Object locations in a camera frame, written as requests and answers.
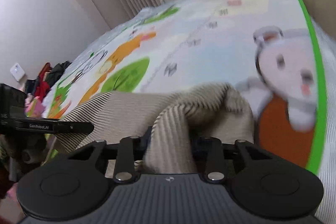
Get pink box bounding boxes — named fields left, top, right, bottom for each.
left=25, top=97, right=45, bottom=118

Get beige striped knit garment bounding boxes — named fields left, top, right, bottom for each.
left=58, top=84, right=255, bottom=173

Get colourful cartoon animal play mat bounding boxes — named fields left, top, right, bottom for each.
left=43, top=0, right=328, bottom=176

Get pile of dark and red clothes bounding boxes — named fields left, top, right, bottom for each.
left=24, top=61, right=71, bottom=102

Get white wall socket plate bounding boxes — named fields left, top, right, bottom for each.
left=10, top=63, right=26, bottom=82

